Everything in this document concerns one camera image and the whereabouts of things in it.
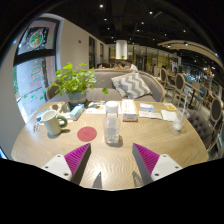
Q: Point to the green potted plant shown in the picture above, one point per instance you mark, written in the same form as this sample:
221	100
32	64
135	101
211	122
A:
75	81

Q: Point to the group of round-backed chairs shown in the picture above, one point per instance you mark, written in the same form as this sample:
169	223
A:
180	83

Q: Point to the long white orange box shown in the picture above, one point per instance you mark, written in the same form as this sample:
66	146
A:
129	109

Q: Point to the flat blue white box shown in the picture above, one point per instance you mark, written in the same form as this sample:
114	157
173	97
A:
40	115

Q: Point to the printed paper menu sheet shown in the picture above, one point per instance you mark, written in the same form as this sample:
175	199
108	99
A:
96	109

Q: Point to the white round column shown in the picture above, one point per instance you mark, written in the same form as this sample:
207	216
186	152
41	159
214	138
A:
121	49

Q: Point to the clear plastic cup with straw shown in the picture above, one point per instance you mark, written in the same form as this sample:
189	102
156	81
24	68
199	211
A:
178	121

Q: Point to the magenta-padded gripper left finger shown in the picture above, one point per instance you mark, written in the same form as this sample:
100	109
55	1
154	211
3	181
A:
78	158

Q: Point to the white tube package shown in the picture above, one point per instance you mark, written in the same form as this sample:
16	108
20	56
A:
66	115

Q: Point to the group of ceiling lights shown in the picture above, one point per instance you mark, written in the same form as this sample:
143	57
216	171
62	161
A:
150	12

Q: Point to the small blue white carton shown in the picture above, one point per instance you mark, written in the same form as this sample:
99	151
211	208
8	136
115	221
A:
76	111

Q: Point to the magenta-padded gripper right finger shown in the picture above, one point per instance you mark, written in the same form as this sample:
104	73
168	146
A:
146	159

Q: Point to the flat round red coaster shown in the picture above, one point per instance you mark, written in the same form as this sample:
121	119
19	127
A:
87	134

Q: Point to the small white blue packet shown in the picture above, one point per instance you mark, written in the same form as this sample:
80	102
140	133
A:
147	107

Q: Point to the blister pill pack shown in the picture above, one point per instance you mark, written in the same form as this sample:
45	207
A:
37	127

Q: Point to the grey curved sofa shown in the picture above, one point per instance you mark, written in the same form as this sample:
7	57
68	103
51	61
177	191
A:
105	78

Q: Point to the small yellow card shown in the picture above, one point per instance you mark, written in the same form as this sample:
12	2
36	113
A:
169	106

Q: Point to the white paper slip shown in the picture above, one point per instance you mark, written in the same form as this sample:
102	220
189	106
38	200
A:
150	115

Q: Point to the brown chair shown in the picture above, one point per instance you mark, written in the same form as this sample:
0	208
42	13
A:
52	91

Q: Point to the person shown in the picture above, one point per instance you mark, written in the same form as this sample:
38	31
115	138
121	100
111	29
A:
132	66
119	65

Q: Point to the grey chevron pillow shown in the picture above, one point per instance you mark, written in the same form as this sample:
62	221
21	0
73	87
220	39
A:
131	86

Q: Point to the framed food poster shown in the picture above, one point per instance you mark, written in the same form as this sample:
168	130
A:
38	36

